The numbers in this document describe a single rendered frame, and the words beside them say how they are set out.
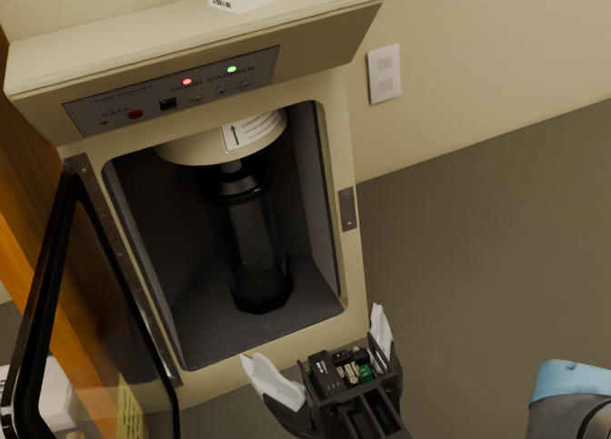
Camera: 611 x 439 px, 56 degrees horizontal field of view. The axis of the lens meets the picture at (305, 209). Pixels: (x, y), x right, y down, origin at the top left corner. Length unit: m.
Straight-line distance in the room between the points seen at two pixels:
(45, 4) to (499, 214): 0.88
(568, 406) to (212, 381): 0.55
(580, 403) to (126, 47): 0.44
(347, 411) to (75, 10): 0.42
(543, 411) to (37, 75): 0.46
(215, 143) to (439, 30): 0.70
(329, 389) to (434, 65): 0.91
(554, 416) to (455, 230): 0.69
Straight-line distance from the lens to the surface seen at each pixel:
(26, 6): 0.59
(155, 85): 0.53
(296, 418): 0.55
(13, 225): 0.59
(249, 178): 0.77
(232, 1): 0.52
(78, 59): 0.50
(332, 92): 0.68
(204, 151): 0.69
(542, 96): 1.51
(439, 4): 1.25
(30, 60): 0.53
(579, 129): 1.48
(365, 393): 0.49
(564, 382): 0.49
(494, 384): 0.90
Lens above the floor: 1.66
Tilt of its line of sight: 36 degrees down
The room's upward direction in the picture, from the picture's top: 9 degrees counter-clockwise
